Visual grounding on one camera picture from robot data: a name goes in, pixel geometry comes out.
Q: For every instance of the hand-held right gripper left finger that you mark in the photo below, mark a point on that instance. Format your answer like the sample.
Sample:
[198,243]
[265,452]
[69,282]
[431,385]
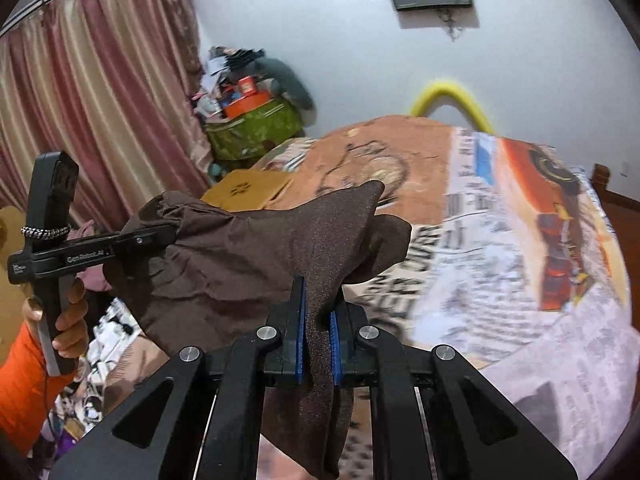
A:
[299,332]

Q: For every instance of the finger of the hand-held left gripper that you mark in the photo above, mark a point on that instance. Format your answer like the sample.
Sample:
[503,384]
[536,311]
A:
[145,242]

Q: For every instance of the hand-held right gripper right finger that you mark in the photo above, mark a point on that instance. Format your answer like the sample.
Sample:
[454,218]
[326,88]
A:
[334,340]

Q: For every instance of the brown cloth garment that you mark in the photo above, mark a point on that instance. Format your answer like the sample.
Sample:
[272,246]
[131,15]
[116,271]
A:
[240,270]

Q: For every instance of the person's left hand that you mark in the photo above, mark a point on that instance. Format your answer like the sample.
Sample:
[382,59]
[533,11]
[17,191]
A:
[72,325]

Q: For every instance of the pink striped curtain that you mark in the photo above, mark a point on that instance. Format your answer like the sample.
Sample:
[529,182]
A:
[90,100]

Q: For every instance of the tan flat box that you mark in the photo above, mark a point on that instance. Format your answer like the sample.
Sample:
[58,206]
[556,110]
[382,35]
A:
[247,190]

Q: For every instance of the green patterned bag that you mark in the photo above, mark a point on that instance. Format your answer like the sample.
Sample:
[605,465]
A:
[255,132]

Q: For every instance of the orange round box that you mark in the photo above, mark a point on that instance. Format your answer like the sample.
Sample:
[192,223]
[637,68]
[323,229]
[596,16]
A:
[246,105]

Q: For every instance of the printed blanket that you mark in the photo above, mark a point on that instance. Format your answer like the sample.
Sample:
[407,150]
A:
[500,260]

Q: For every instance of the small red box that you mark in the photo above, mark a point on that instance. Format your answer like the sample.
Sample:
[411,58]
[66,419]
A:
[247,86]

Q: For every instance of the grey plush toy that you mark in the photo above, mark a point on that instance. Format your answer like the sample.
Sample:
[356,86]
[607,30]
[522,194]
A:
[290,82]

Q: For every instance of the yellow hoop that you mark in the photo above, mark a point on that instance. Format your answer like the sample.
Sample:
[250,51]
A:
[462,97]

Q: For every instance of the wooden bed frame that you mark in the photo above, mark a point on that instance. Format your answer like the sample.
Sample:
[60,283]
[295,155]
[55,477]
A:
[602,180]

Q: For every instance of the white wall socket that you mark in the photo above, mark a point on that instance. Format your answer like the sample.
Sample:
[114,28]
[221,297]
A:
[624,169]

